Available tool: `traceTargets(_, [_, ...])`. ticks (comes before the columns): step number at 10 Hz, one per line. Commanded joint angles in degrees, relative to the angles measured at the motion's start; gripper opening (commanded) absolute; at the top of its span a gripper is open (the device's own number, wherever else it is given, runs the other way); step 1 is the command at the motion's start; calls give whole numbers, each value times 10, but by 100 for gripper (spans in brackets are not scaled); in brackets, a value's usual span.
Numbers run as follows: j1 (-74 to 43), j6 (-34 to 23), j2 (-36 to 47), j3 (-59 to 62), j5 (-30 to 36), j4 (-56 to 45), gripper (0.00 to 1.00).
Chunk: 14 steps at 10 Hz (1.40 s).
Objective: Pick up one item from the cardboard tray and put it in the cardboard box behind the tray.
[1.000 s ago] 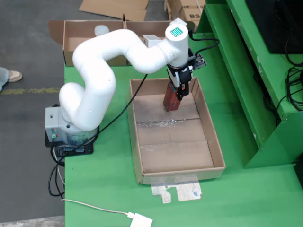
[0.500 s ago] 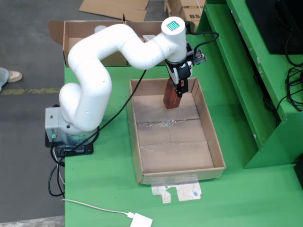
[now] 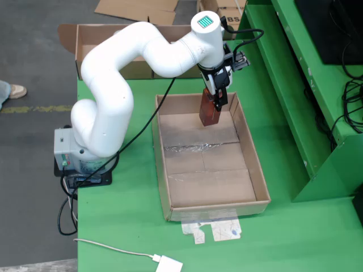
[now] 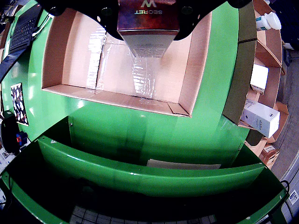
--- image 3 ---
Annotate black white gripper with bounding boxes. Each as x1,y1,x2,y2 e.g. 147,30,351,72
197,63,234,113

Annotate red-brown carton box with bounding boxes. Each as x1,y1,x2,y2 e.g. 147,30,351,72
199,88,222,127

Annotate grey robot base box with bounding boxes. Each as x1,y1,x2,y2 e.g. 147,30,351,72
53,129,72,168

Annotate cardboard tray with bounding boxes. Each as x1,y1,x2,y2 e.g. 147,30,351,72
151,91,272,222

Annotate flat open cardboard box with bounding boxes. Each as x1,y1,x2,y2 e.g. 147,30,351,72
94,0,179,26

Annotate open cardboard box with flap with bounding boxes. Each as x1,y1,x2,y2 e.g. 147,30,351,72
57,23,155,80

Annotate green metal shelf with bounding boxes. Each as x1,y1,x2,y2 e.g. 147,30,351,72
235,0,363,203

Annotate black monitor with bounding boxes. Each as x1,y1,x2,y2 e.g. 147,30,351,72
293,0,363,65

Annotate white adapter block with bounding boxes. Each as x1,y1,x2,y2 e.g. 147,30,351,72
155,254,184,272

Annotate beige sneaker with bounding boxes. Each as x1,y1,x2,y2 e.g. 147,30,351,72
7,84,28,100

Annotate blue jeans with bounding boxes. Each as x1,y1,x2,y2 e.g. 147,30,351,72
0,80,12,110

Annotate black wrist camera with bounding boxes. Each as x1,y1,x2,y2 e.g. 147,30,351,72
232,50,251,71

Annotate long black arm cable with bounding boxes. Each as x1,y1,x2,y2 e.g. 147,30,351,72
64,76,176,189

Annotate black camera cable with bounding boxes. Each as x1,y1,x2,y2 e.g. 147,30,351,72
220,15,265,54

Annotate strapped printed cardboard box stack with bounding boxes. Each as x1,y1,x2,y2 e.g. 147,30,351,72
197,0,247,32

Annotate black cable bundle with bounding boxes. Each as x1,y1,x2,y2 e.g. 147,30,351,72
303,36,363,154

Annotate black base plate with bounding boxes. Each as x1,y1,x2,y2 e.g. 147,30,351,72
53,155,113,188

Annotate thin white cable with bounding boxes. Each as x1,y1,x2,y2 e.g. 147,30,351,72
73,238,162,263

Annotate black power cable loops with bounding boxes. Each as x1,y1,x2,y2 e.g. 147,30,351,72
57,175,79,236

